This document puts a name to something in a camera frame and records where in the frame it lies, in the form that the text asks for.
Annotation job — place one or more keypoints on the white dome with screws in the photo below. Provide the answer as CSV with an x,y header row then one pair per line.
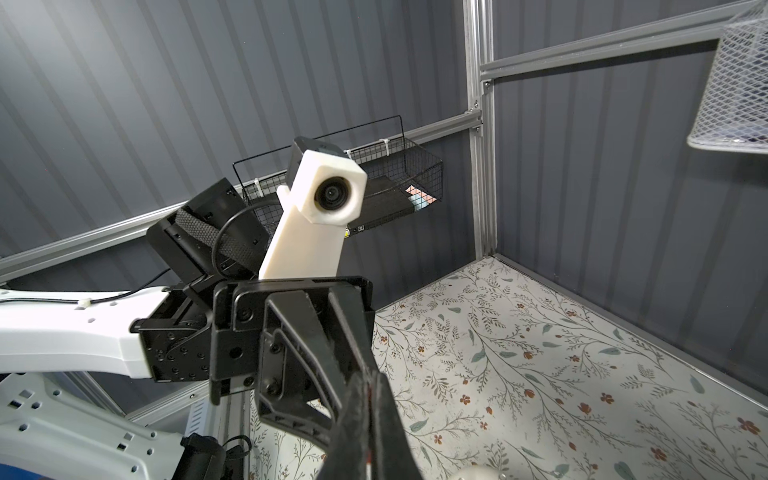
x,y
477,472

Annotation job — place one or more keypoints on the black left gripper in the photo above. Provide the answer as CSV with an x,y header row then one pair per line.
x,y
294,341

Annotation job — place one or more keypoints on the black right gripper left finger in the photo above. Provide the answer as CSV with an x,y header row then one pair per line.
x,y
348,452

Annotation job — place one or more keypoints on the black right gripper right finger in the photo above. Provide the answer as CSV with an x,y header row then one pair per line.
x,y
391,456

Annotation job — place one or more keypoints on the black wire wall basket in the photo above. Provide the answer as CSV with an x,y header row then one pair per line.
x,y
403,177

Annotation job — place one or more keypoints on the white wire wall basket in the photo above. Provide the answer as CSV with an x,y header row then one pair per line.
x,y
732,116

